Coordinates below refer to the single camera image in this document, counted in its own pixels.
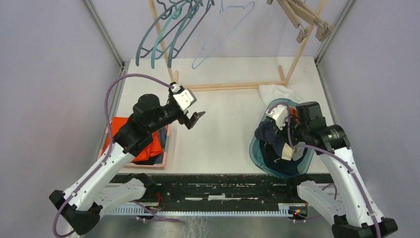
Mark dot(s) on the white cloth on table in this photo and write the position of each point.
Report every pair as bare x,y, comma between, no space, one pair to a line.
268,93

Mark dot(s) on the pink laundry basket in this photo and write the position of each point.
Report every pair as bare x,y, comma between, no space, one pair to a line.
164,136

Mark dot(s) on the light blue hanger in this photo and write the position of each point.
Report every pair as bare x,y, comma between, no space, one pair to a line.
231,15

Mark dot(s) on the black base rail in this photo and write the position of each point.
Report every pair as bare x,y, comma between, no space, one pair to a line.
220,193

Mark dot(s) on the brown orange underwear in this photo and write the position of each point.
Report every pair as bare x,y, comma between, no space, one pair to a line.
294,116

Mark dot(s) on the teal clip hanger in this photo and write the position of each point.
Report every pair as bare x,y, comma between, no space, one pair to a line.
195,11
172,37
147,41

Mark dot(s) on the teal plastic tub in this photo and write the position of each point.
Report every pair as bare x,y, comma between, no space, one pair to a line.
257,159

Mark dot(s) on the wooden clip hangers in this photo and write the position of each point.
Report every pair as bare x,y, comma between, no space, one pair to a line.
303,17

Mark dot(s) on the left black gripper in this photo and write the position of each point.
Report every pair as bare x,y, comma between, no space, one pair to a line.
189,123

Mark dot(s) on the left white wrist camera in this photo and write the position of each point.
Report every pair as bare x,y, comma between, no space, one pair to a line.
184,98

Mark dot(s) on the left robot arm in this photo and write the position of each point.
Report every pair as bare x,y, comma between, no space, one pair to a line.
83,204

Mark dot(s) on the wooden clothes rack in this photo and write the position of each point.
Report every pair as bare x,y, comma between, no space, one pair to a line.
284,76

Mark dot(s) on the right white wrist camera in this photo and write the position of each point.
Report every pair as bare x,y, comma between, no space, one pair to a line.
278,114

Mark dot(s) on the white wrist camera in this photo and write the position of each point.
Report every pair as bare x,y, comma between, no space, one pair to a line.
184,98
278,114

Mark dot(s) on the orange garment in basket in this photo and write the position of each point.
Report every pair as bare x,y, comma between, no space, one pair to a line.
150,154

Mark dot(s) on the navy cream-band underwear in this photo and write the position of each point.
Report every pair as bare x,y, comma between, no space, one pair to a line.
274,147

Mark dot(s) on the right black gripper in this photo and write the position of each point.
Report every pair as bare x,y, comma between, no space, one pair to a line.
283,134

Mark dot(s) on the white cable duct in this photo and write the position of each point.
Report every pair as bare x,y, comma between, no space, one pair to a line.
283,210

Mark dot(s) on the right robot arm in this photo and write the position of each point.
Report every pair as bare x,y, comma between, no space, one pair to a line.
357,215

